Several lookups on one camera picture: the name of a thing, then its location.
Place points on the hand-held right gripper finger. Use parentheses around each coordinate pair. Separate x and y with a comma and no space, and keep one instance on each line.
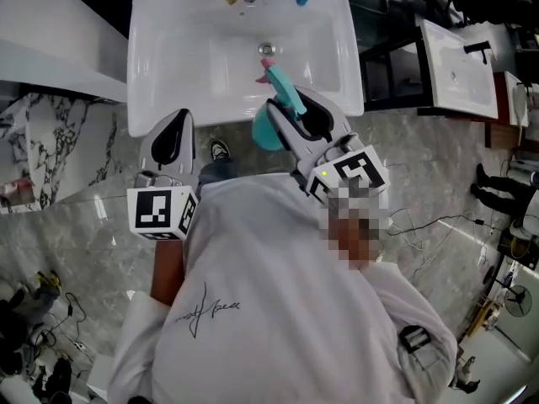
(334,118)
(290,137)

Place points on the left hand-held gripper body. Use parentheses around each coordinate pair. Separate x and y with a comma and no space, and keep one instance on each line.
(153,215)

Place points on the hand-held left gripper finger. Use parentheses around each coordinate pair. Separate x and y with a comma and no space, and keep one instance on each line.
(191,145)
(168,141)

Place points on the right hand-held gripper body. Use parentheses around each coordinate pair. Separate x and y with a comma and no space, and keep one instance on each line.
(358,166)

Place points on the teal spray bottle pink nozzle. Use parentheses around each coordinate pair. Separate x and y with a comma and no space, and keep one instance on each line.
(263,129)

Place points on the person's left forearm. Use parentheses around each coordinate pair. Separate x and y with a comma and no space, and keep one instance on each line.
(166,272)

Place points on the person's right forearm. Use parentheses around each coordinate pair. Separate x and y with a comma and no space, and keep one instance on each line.
(353,246)

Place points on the person's left shoe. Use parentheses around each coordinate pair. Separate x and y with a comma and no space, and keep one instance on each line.
(220,152)

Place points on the person's dark trousers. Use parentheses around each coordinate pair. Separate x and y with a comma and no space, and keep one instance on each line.
(215,173)

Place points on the white washbasin table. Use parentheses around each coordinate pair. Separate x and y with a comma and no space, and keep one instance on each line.
(189,78)

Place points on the black washbasin stand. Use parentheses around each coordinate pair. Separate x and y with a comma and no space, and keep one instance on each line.
(391,74)

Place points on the white marble block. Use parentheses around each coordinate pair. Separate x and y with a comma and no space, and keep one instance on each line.
(59,141)

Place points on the white rectangular washbasin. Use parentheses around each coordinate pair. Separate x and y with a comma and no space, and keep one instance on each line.
(459,86)

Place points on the wooden cabinet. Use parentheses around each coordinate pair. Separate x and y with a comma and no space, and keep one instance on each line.
(499,133)

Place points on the person's white shirt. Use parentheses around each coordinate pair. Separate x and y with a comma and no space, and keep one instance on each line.
(273,301)

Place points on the black faucet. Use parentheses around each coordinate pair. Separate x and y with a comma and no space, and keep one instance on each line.
(476,49)

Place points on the white curved partition panel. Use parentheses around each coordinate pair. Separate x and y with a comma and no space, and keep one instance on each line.
(50,36)

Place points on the black floor fan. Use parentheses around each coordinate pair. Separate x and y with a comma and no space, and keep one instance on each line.
(518,301)

